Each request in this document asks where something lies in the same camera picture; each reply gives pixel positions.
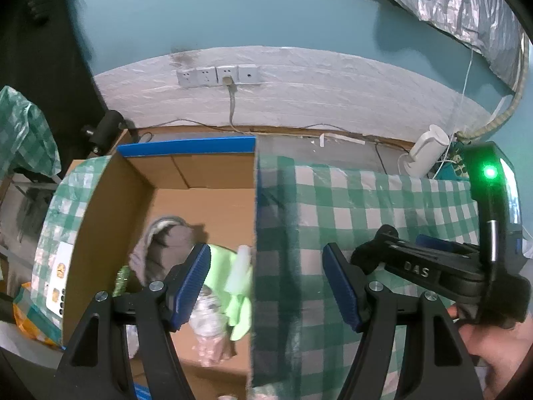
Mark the silver foil sheet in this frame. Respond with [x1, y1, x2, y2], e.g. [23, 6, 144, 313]
[366, 0, 526, 89]

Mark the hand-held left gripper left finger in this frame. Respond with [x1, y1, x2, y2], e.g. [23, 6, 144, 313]
[56, 242, 211, 400]

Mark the white plastic device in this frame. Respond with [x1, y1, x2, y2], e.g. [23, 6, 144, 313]
[397, 124, 451, 178]

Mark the white card with yellow icons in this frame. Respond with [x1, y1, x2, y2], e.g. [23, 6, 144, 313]
[46, 242, 76, 316]

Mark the green sequin cloth item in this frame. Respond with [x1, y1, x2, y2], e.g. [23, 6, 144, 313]
[112, 266, 132, 297]

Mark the cardboard box with blue tape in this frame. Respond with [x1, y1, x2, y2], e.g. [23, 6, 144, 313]
[62, 135, 257, 400]

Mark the grey plug with cable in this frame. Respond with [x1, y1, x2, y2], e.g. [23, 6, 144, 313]
[223, 76, 239, 128]

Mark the white grey-dotted plastic bundle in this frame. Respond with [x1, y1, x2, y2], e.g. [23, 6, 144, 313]
[189, 288, 231, 339]

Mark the white wall socket with plug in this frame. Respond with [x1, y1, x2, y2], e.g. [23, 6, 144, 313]
[216, 65, 239, 86]

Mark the green checkered plastic sheet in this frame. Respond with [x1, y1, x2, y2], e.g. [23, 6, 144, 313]
[0, 85, 62, 181]

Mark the grey garment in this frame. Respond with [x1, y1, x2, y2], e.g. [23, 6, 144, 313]
[129, 216, 201, 289]

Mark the pink plastic bundle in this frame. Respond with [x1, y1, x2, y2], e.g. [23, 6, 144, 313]
[194, 333, 235, 364]

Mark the white double wall socket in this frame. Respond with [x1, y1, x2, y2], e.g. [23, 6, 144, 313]
[177, 68, 218, 88]

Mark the person's right hand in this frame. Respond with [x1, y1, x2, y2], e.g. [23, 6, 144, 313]
[447, 305, 533, 400]

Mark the white tape strip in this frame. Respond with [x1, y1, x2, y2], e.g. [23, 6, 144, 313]
[318, 132, 368, 148]

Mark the green checkered box flap cover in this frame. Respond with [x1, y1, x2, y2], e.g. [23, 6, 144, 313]
[35, 155, 114, 342]

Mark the green checkered tablecloth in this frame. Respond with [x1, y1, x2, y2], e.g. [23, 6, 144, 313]
[250, 135, 489, 400]

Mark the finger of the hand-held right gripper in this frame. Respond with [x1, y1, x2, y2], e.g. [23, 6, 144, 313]
[352, 225, 486, 301]
[416, 234, 480, 256]

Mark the neon green garment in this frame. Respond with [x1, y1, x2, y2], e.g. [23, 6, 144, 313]
[202, 244, 255, 342]

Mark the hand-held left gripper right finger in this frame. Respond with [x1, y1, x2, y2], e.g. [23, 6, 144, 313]
[322, 242, 486, 400]

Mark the black cylindrical device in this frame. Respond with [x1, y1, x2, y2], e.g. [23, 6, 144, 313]
[81, 109, 126, 156]

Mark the black cloth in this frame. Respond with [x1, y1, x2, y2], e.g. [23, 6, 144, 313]
[0, 0, 106, 176]

